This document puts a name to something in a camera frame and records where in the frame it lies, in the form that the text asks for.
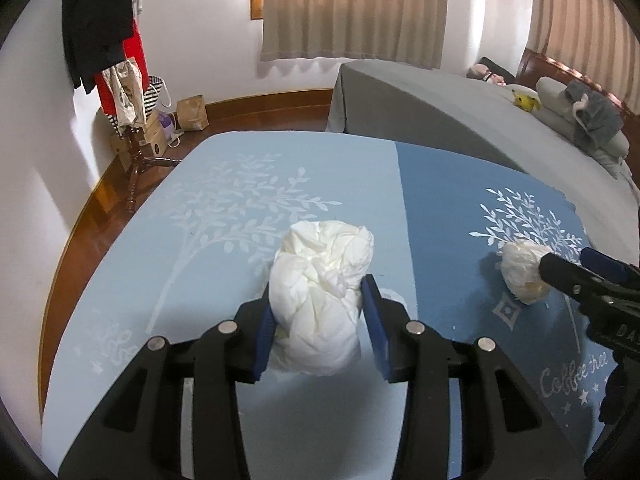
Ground wooden headboard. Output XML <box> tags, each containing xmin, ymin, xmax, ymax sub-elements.
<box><xmin>516</xmin><ymin>48</ymin><xmax>640</xmax><ymax>184</ymax></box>

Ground white tissue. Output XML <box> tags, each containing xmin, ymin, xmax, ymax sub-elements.
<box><xmin>268</xmin><ymin>220</ymin><xmax>374</xmax><ymax>376</ymax></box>

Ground blue tree-pattern table cloth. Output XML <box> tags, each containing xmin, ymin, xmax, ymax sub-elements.
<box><xmin>42</xmin><ymin>132</ymin><xmax>614</xmax><ymax>479</ymax></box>

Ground beige curtain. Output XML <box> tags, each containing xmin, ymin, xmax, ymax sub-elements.
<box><xmin>527</xmin><ymin>0</ymin><xmax>639</xmax><ymax>114</ymax></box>
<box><xmin>260</xmin><ymin>0</ymin><xmax>448</xmax><ymax>68</ymax></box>

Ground black hanging coat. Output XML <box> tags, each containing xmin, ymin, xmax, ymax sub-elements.
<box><xmin>62</xmin><ymin>0</ymin><xmax>134</xmax><ymax>93</ymax></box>

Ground red hanging bag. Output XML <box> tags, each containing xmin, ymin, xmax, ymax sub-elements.
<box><xmin>94</xmin><ymin>22</ymin><xmax>150</xmax><ymax>122</ymax></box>

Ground left beige curtain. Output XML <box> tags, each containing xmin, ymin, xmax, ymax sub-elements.
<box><xmin>260</xmin><ymin>0</ymin><xmax>448</xmax><ymax>68</ymax></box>

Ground yellow plush toy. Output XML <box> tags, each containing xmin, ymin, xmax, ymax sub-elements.
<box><xmin>512</xmin><ymin>90</ymin><xmax>541</xmax><ymax>113</ymax></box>

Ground folded grey blankets pile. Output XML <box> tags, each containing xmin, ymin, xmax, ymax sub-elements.
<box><xmin>533</xmin><ymin>77</ymin><xmax>632</xmax><ymax>181</ymax></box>

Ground bed with grey sheet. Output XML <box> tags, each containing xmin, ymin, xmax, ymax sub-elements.
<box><xmin>326</xmin><ymin>60</ymin><xmax>639</xmax><ymax>262</ymax></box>

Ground right beige curtain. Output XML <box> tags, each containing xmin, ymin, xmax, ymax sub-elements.
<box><xmin>527</xmin><ymin>0</ymin><xmax>639</xmax><ymax>114</ymax></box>

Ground wooden coat rack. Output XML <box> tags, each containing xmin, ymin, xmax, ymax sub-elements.
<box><xmin>98</xmin><ymin>0</ymin><xmax>184</xmax><ymax>214</ymax></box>

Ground pink items by bed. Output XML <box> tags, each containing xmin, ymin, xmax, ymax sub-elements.
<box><xmin>466</xmin><ymin>56</ymin><xmax>515</xmax><ymax>86</ymax></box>

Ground canvas tote bag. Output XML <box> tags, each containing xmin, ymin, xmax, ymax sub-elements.
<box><xmin>101</xmin><ymin>58</ymin><xmax>146</xmax><ymax>129</ymax></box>

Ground brown paper bag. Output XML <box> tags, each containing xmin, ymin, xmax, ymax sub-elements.
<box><xmin>176</xmin><ymin>96</ymin><xmax>209</xmax><ymax>131</ymax></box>

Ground striped bag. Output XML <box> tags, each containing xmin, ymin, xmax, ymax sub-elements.
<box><xmin>143</xmin><ymin>75</ymin><xmax>172</xmax><ymax>118</ymax></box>

